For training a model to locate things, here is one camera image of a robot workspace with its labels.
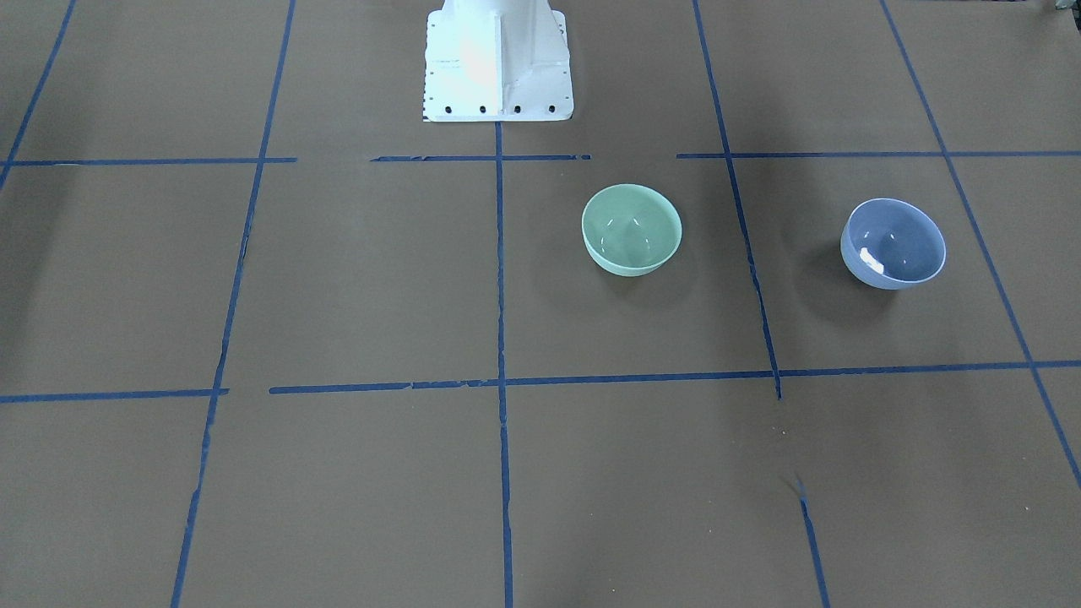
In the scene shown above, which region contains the blue bowl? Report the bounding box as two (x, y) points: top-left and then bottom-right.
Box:
(840, 198), (948, 291)

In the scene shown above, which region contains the green bowl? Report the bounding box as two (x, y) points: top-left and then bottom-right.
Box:
(580, 183), (683, 278)

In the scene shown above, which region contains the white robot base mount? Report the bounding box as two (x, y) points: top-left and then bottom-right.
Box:
(422, 1), (575, 122)

